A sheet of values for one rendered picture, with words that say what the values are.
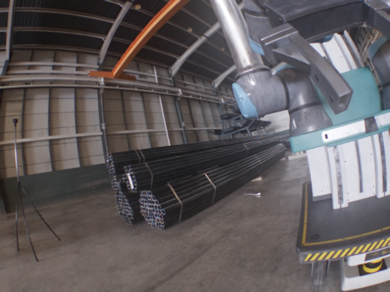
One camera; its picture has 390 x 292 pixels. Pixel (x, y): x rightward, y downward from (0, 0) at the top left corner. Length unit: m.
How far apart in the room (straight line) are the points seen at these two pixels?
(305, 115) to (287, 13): 0.49
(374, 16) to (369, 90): 0.66
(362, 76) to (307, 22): 0.71
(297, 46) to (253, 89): 0.45
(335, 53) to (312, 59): 0.85
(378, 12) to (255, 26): 0.25
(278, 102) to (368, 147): 0.55
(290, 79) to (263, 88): 0.11
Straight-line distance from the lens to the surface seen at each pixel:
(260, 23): 0.38
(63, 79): 9.58
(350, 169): 0.94
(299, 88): 0.66
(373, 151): 0.97
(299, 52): 0.17
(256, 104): 0.60
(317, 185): 1.04
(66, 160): 8.97
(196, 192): 2.11
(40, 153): 9.06
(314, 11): 0.21
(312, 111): 0.65
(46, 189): 8.75
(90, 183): 8.87
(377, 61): 0.84
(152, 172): 1.89
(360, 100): 0.86
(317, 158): 1.01
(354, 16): 0.26
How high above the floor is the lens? 0.73
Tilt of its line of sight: 4 degrees up
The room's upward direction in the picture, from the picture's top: 13 degrees counter-clockwise
